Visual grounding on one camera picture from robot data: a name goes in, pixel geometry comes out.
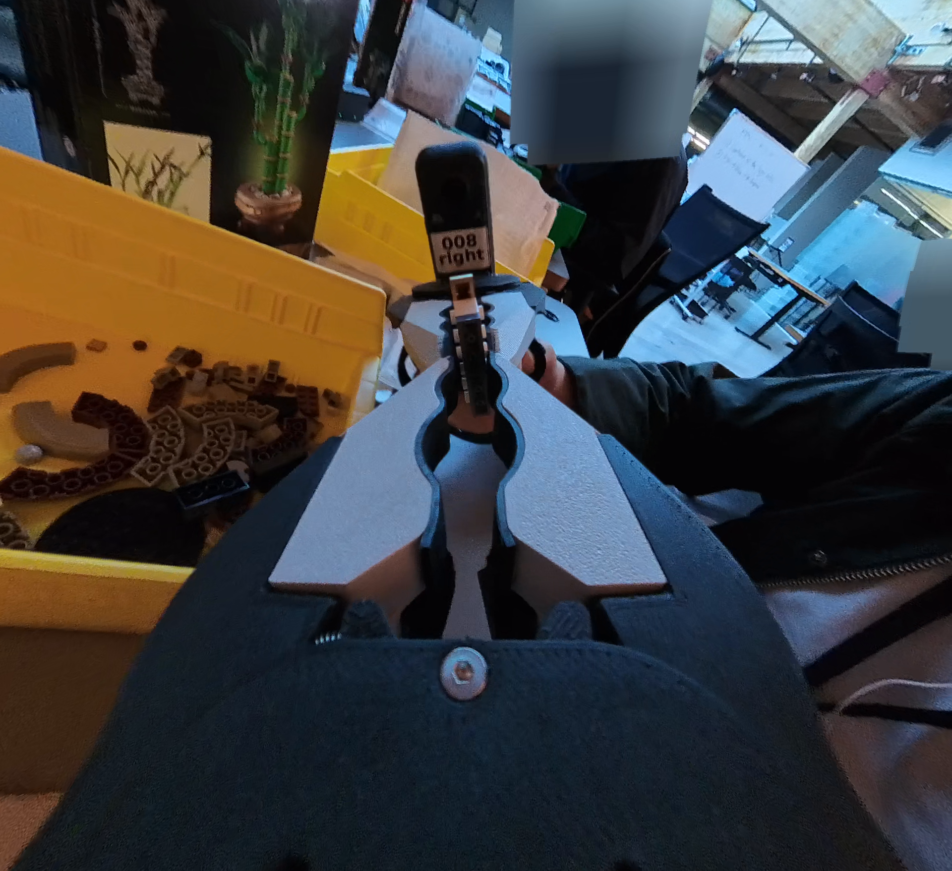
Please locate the grey curved toy brick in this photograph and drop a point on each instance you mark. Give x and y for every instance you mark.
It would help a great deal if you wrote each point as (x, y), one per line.
(37, 362)
(59, 432)

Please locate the black bamboo toy box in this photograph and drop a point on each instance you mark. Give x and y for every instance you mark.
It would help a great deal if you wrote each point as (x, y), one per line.
(186, 31)

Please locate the pile of toy bricks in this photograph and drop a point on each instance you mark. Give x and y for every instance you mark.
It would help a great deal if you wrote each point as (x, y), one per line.
(208, 425)

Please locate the whiteboard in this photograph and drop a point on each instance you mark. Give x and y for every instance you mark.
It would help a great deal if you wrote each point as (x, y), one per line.
(744, 164)

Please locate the yellow plastic bin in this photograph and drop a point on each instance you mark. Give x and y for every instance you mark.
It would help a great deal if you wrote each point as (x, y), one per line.
(357, 216)
(149, 276)

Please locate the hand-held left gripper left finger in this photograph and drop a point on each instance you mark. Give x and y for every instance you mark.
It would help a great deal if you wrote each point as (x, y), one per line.
(357, 514)

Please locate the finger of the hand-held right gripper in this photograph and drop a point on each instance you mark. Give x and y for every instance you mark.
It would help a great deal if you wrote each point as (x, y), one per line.
(424, 335)
(513, 332)

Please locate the wooden post with red bracket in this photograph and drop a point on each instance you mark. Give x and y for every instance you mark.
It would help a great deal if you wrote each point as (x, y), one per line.
(840, 116)

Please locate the black office chair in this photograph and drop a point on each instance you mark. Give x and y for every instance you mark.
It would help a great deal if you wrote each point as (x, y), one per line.
(706, 231)

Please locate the person's torso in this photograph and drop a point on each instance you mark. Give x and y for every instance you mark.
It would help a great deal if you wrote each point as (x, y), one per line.
(892, 663)

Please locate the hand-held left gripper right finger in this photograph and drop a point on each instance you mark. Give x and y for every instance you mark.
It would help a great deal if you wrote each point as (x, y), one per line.
(580, 506)

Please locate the grey desk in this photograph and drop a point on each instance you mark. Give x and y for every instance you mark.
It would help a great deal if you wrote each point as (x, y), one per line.
(468, 514)

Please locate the brown paper bag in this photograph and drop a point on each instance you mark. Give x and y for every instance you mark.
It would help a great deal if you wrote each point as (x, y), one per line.
(513, 202)

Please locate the person's right hand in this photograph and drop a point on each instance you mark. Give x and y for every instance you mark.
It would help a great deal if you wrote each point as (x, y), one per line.
(554, 380)

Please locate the person's right forearm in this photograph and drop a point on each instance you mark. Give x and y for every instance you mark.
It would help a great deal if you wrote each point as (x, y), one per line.
(744, 425)

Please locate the black long toy brick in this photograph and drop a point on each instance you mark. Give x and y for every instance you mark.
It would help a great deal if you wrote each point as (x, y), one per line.
(476, 365)

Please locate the black round toy plate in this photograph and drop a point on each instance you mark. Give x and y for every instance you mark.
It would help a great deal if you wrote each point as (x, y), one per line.
(119, 529)

